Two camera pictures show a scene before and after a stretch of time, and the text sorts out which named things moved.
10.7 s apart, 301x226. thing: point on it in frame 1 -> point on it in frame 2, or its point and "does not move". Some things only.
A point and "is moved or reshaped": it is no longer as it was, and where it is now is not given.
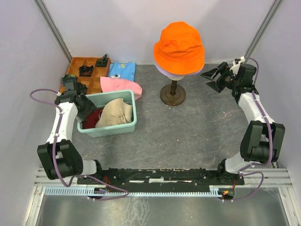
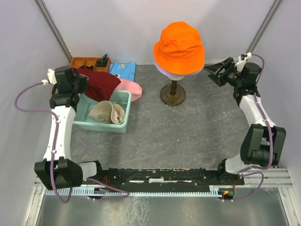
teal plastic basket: x=100 y=99 is moved or reshaped
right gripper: x=223 y=70 does not move
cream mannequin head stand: x=173 y=94 does not move
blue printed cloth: x=124 y=70 does not move
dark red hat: x=91 y=120 -> x=100 y=85
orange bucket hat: x=179 y=50 does not move
